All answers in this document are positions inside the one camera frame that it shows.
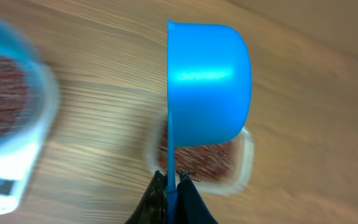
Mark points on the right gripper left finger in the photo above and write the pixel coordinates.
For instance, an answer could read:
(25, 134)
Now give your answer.
(152, 207)

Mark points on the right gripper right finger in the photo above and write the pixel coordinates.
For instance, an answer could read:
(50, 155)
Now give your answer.
(191, 208)

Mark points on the blue plastic measuring scoop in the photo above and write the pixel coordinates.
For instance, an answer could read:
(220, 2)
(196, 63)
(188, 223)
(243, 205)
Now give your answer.
(209, 86)

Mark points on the white digital kitchen scale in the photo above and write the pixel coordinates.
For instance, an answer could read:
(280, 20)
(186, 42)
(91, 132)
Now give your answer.
(21, 147)

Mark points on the teal metal bowl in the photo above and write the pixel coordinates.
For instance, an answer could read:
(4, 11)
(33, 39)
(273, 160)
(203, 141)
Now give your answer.
(15, 46)

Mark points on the red beans in bowl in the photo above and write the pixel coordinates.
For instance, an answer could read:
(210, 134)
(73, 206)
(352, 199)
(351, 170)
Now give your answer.
(2, 96)

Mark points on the red beans in container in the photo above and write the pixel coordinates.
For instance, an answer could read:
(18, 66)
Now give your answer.
(208, 163)

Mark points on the clear plastic container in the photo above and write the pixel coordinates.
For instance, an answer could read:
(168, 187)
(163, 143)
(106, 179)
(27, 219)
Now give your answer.
(156, 158)

